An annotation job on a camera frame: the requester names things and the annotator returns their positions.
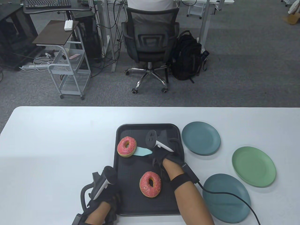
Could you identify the light blue dessert shovel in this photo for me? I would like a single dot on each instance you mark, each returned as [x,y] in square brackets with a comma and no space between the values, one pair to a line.
[143,151]

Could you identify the pink frosted mini donut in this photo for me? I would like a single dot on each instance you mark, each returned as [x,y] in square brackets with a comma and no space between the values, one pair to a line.
[121,150]
[145,187]

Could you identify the pink flat item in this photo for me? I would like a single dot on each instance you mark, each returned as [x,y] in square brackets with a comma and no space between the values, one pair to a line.
[74,56]

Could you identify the brown side table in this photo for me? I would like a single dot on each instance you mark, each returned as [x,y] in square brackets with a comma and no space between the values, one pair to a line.
[55,32]

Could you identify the black desk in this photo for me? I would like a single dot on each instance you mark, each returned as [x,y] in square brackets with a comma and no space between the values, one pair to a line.
[58,10]

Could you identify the black wrist band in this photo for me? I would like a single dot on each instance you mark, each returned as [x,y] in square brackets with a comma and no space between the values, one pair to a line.
[180,180]
[78,219]

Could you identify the person's left forearm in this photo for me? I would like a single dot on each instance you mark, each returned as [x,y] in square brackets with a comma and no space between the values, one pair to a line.
[98,214]

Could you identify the white rolling cart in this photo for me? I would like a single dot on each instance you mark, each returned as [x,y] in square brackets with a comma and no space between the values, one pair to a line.
[70,72]

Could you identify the person's right forearm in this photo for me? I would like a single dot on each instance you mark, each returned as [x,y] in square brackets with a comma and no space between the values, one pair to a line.
[189,206]

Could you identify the white power strip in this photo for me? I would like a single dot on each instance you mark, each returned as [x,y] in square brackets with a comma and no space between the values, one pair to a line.
[30,67]

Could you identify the black backpack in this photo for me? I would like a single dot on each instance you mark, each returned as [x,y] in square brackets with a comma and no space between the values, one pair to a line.
[187,56]

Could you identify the black computer tower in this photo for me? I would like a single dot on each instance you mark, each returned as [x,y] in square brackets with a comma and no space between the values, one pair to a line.
[90,39]

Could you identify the person's right hand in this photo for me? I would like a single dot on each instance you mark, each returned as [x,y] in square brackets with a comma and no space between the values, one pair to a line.
[174,157]

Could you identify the green round plate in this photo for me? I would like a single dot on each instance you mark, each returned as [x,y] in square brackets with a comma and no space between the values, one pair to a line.
[254,166]

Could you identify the person's left hand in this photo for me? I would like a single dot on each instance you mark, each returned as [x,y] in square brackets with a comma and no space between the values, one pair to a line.
[111,196]

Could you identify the black mesh office chair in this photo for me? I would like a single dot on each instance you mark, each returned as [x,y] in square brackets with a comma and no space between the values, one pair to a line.
[152,39]

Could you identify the small white box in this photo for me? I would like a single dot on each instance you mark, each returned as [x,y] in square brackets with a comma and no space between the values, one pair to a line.
[68,25]

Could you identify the black keyboard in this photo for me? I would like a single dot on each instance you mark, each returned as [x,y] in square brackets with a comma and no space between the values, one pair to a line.
[46,3]

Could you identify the teal round plate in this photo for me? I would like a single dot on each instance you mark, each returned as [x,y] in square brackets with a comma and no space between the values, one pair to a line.
[200,138]
[229,206]

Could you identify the white desk frame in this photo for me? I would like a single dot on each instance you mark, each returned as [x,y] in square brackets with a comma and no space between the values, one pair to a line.
[205,23]
[108,35]

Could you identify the black white hand controller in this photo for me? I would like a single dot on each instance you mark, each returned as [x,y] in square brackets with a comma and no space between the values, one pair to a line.
[151,137]
[109,174]

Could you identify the cardboard box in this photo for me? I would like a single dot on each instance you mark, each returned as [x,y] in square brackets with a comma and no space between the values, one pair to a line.
[291,19]

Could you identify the black baking tray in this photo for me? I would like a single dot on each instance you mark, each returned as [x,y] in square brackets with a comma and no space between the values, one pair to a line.
[131,182]

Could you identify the small white trolley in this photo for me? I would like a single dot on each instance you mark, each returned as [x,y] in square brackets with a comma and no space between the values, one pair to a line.
[195,9]

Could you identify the dark bottle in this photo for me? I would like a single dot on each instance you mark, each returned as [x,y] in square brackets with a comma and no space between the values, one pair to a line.
[205,54]

